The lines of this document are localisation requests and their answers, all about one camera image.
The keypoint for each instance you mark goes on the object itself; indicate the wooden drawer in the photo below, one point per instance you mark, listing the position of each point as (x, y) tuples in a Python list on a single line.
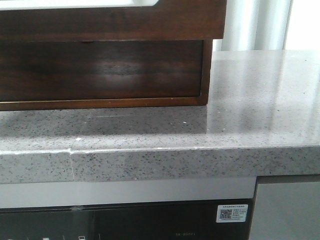
[(100, 70), (166, 20)]

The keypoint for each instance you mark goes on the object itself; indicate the dark wooden drawer cabinet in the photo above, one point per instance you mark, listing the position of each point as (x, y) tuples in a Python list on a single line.
[(206, 75)]

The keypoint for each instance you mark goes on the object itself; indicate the black built-in appliance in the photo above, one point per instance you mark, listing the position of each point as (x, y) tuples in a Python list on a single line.
[(167, 220)]

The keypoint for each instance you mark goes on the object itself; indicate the white QR code sticker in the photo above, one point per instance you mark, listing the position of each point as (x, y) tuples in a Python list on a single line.
[(232, 213)]

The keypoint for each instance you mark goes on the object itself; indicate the white curtain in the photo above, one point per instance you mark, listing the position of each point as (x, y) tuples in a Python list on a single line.
[(255, 25)]

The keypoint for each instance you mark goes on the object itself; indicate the grey cabinet door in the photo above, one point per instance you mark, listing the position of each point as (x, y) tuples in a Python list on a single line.
[(286, 208)]

